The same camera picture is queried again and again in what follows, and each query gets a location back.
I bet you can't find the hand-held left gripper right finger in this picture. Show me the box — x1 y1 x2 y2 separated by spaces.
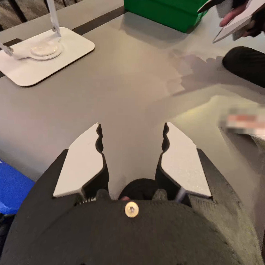
155 122 212 203

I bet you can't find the person's right hand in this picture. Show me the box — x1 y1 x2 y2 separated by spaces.
219 4 249 28

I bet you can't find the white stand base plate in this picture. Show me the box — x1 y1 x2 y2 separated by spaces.
0 27 96 87

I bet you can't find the green plastic bin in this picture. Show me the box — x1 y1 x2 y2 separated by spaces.
124 0 209 33

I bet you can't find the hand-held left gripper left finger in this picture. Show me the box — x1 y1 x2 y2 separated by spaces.
53 123 110 199

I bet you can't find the blue plastic bin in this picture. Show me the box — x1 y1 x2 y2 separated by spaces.
0 158 35 214

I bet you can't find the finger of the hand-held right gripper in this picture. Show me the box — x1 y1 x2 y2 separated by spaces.
198 0 234 18
213 0 265 43

